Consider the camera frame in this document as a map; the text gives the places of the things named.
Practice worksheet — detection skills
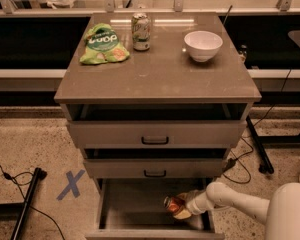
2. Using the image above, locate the green chip bag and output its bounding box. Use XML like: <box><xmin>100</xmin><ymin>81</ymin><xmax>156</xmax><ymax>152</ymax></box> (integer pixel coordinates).
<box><xmin>80</xmin><ymin>23</ymin><xmax>130</xmax><ymax>65</ymax></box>

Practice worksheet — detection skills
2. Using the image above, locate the top drawer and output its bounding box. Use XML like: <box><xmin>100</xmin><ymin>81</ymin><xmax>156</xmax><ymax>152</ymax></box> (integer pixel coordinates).
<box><xmin>62</xmin><ymin>103</ymin><xmax>249</xmax><ymax>149</ymax></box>

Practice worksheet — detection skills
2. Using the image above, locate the middle drawer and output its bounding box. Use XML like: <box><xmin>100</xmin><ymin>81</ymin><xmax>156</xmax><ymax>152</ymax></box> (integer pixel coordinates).
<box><xmin>84</xmin><ymin>149</ymin><xmax>226</xmax><ymax>179</ymax></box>

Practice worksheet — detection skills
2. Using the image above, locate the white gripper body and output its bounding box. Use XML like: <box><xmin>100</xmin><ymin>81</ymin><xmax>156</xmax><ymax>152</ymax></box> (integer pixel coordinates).
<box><xmin>185</xmin><ymin>190</ymin><xmax>211</xmax><ymax>215</ymax></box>

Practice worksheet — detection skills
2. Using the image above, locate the black floor cable left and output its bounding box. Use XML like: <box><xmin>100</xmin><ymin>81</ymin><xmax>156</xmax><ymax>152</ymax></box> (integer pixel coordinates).
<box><xmin>0</xmin><ymin>153</ymin><xmax>66</xmax><ymax>240</ymax></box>

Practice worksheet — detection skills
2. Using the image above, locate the grey drawer cabinet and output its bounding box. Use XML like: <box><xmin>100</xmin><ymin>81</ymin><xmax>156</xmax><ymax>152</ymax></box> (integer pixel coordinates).
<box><xmin>54</xmin><ymin>12</ymin><xmax>262</xmax><ymax>240</ymax></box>

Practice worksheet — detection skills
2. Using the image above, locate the bottom drawer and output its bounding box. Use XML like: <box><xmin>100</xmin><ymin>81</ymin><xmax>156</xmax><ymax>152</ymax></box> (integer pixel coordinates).
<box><xmin>86</xmin><ymin>178</ymin><xmax>225</xmax><ymax>240</ymax></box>

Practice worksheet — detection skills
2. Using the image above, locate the blue tape cross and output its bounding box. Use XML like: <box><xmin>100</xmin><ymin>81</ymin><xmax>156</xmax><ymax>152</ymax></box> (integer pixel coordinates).
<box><xmin>57</xmin><ymin>169</ymin><xmax>85</xmax><ymax>201</ymax></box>

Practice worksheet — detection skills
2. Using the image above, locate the black stand leg left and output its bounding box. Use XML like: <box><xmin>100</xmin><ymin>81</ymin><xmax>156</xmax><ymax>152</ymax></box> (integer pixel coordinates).
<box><xmin>10</xmin><ymin>167</ymin><xmax>47</xmax><ymax>240</ymax></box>

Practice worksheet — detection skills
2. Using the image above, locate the black stand leg right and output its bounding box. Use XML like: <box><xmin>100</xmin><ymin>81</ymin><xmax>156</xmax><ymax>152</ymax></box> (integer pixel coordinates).
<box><xmin>246</xmin><ymin>117</ymin><xmax>274</xmax><ymax>174</ymax></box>

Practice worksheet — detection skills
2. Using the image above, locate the drawer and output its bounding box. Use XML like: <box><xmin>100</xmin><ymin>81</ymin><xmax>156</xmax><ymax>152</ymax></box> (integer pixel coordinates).
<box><xmin>86</xmin><ymin>178</ymin><xmax>225</xmax><ymax>240</ymax></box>
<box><xmin>62</xmin><ymin>103</ymin><xmax>249</xmax><ymax>149</ymax></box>
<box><xmin>84</xmin><ymin>149</ymin><xmax>226</xmax><ymax>179</ymax></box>

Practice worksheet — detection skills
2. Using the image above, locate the white bowl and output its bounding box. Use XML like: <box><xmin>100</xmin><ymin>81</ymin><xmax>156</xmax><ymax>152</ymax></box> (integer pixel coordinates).
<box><xmin>184</xmin><ymin>31</ymin><xmax>223</xmax><ymax>62</ymax></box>

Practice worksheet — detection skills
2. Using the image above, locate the green white soda can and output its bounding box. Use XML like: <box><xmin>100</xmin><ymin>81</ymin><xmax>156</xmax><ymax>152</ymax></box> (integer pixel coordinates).
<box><xmin>131</xmin><ymin>12</ymin><xmax>151</xmax><ymax>51</ymax></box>

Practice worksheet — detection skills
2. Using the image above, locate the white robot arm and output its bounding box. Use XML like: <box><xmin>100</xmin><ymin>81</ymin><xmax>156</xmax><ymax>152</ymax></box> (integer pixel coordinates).
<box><xmin>165</xmin><ymin>182</ymin><xmax>300</xmax><ymax>240</ymax></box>

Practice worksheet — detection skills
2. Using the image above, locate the red coke can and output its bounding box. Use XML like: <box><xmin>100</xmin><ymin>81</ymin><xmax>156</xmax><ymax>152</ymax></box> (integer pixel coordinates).
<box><xmin>164</xmin><ymin>196</ymin><xmax>185</xmax><ymax>215</ymax></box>

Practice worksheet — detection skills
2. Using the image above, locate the black floor cable right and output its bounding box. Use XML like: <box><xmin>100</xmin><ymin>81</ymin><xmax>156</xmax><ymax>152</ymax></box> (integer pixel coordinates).
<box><xmin>222</xmin><ymin>68</ymin><xmax>293</xmax><ymax>185</ymax></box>

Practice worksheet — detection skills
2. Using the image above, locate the black floor cable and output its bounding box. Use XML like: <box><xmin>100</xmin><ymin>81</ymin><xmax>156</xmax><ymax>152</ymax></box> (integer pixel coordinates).
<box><xmin>0</xmin><ymin>153</ymin><xmax>66</xmax><ymax>240</ymax></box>
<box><xmin>222</xmin><ymin>68</ymin><xmax>293</xmax><ymax>185</ymax></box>

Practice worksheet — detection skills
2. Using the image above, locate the black stand leg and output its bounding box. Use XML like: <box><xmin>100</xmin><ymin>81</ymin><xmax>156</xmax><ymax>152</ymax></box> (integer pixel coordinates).
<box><xmin>246</xmin><ymin>117</ymin><xmax>274</xmax><ymax>174</ymax></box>
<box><xmin>10</xmin><ymin>167</ymin><xmax>47</xmax><ymax>240</ymax></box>

